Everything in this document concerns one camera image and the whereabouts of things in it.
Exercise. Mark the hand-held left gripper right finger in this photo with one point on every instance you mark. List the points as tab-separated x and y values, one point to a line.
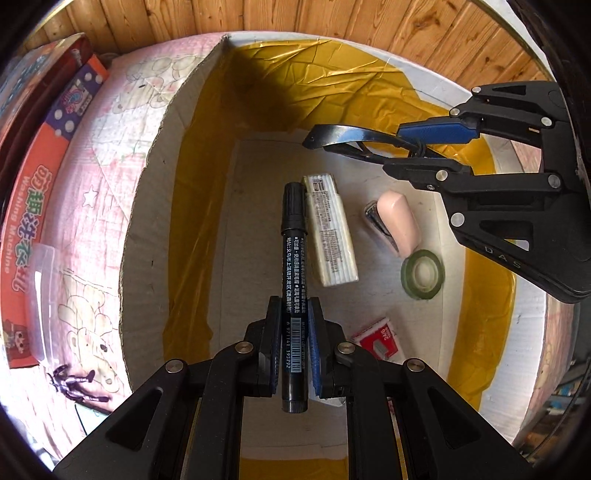
315	350

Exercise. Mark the orange toy box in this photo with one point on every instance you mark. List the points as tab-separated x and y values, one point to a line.
27	207

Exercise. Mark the black marker pen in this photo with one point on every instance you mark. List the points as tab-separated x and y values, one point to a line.
292	258

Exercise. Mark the white rectangular pack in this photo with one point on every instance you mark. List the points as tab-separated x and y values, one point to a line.
330	230

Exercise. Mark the blue printed box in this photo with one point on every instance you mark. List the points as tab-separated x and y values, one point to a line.
32	78

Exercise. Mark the green tape roll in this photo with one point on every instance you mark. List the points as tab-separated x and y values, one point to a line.
406	277

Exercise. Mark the grey cardboard box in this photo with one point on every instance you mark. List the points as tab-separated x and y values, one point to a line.
249	221

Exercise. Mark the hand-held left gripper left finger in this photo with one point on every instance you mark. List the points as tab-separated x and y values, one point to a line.
275	332

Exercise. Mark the black-rimmed glasses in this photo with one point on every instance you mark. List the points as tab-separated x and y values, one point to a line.
337	134

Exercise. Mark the pink printed blanket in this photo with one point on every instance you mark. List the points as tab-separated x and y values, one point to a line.
120	138

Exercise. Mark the red staple box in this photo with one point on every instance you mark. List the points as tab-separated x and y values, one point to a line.
376	339

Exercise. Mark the clear plastic container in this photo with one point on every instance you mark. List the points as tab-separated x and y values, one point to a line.
44	295

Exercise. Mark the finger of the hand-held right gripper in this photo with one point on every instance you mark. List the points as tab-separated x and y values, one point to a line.
461	184
438	129

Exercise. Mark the pink mini stapler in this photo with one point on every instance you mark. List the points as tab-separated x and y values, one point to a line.
399	221

